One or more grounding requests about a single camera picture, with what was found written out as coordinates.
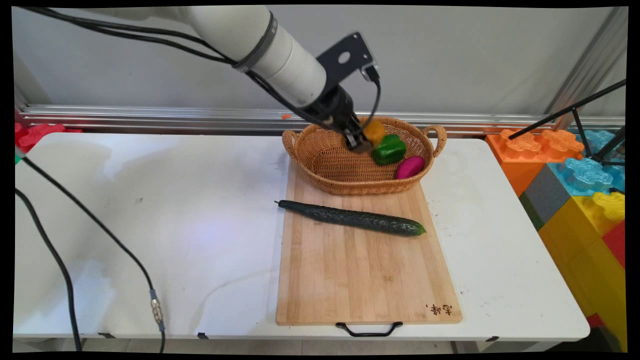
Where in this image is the black cable with metal connector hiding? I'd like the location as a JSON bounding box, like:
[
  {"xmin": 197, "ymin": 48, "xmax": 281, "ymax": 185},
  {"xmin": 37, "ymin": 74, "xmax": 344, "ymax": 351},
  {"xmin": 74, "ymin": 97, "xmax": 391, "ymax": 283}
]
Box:
[{"xmin": 14, "ymin": 146, "xmax": 167, "ymax": 354}]

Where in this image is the black tripod stand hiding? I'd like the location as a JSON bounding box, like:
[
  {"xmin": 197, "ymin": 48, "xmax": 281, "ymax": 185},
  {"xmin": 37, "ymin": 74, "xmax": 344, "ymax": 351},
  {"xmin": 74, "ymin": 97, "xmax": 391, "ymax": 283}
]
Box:
[{"xmin": 508, "ymin": 78, "xmax": 627, "ymax": 168}]

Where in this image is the red bumpy toy block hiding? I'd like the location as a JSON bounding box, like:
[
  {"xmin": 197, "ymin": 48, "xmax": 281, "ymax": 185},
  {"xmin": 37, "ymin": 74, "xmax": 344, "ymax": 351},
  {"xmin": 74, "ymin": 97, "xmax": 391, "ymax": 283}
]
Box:
[{"xmin": 14, "ymin": 121, "xmax": 83, "ymax": 154}]

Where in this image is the orange toy building block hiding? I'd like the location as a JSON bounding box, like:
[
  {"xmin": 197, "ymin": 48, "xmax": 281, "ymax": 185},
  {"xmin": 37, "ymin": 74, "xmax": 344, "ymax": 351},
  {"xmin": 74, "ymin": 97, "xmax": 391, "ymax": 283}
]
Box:
[{"xmin": 485, "ymin": 128, "xmax": 586, "ymax": 198}]

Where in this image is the woven wicker basket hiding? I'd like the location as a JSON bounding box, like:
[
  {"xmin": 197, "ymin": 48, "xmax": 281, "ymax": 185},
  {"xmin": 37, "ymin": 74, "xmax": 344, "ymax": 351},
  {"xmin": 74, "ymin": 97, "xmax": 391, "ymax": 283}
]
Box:
[{"xmin": 281, "ymin": 116, "xmax": 448, "ymax": 196}]

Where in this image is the bamboo cutting board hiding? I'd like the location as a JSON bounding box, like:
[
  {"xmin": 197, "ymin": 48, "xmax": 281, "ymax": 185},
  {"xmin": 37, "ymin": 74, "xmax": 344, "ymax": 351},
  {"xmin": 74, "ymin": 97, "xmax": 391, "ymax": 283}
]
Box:
[{"xmin": 275, "ymin": 159, "xmax": 463, "ymax": 327}]

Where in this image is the dark green cucumber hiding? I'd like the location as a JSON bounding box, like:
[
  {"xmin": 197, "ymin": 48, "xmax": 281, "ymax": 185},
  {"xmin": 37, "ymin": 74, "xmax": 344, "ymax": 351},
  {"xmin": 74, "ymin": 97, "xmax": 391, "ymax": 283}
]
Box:
[{"xmin": 274, "ymin": 199, "xmax": 427, "ymax": 237}]

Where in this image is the blue toy building block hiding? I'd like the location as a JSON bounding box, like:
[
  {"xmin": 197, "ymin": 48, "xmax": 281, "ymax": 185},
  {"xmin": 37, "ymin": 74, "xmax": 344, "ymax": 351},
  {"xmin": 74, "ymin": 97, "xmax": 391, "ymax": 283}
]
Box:
[{"xmin": 547, "ymin": 130, "xmax": 626, "ymax": 198}]

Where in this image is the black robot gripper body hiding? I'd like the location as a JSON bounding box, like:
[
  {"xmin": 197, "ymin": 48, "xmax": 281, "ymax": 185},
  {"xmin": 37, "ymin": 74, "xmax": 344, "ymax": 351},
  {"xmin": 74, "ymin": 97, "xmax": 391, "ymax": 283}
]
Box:
[{"xmin": 306, "ymin": 84, "xmax": 361, "ymax": 137}]

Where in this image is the red toy building block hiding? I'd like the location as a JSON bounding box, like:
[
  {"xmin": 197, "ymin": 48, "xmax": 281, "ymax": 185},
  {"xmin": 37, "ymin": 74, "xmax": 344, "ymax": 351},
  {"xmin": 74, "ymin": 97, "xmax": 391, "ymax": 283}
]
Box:
[{"xmin": 601, "ymin": 220, "xmax": 626, "ymax": 271}]

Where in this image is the plain black cable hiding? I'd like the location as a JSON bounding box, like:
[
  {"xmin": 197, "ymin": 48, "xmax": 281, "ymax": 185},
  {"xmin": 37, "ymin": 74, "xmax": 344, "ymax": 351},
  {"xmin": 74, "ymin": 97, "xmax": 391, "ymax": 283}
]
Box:
[{"xmin": 14, "ymin": 187, "xmax": 83, "ymax": 352}]

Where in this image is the grey toy building block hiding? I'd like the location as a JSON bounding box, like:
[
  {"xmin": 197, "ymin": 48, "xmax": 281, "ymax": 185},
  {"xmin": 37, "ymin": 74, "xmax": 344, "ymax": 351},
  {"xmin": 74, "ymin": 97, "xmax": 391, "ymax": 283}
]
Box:
[{"xmin": 518, "ymin": 163, "xmax": 574, "ymax": 232}]

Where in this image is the black cable bundle along arm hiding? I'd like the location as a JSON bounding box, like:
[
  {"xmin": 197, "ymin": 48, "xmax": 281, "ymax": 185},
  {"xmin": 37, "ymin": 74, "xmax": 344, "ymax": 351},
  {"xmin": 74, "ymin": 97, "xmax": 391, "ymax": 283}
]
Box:
[{"xmin": 19, "ymin": 6, "xmax": 335, "ymax": 126}]

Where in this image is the black bracket with silver camera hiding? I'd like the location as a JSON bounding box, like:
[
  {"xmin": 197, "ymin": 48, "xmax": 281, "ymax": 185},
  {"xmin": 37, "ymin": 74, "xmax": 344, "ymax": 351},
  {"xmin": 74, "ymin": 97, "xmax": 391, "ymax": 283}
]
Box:
[{"xmin": 315, "ymin": 32, "xmax": 382, "ymax": 97}]

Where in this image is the aluminium rail profile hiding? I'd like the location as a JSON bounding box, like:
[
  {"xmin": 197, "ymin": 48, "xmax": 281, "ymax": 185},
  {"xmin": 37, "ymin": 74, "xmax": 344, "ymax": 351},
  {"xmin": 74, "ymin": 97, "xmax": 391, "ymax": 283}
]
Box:
[{"xmin": 17, "ymin": 103, "xmax": 626, "ymax": 139}]

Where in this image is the magenta toy vegetable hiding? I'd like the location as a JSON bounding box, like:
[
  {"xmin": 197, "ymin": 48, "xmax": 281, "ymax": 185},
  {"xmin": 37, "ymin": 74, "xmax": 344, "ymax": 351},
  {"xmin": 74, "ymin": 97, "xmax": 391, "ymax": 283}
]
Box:
[{"xmin": 395, "ymin": 155, "xmax": 426, "ymax": 181}]

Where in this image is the green bell pepper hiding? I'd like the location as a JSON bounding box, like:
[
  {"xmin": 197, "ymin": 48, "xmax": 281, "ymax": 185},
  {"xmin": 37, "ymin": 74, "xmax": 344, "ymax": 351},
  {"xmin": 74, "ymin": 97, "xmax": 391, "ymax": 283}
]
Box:
[{"xmin": 370, "ymin": 133, "xmax": 407, "ymax": 167}]

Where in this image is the yellow toy building block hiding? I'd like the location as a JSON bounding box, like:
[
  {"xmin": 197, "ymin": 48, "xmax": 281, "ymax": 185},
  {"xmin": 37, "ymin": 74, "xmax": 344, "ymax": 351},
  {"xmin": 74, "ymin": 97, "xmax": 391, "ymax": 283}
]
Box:
[{"xmin": 538, "ymin": 192, "xmax": 628, "ymax": 352}]

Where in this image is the slanted aluminium post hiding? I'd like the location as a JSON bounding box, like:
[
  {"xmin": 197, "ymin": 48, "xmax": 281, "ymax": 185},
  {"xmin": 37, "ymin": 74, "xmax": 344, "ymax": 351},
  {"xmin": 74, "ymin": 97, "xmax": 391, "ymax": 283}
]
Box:
[{"xmin": 544, "ymin": 7, "xmax": 629, "ymax": 132}]

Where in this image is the short black camera cable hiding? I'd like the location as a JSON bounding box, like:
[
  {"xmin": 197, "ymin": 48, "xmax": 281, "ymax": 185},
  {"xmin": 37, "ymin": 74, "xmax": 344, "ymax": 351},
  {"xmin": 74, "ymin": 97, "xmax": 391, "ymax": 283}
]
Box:
[{"xmin": 364, "ymin": 65, "xmax": 383, "ymax": 132}]

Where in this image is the orange-brown potato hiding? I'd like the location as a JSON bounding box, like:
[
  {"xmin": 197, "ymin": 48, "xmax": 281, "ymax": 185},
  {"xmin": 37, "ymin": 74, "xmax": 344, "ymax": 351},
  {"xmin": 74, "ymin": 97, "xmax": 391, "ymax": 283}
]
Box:
[{"xmin": 361, "ymin": 118, "xmax": 387, "ymax": 147}]

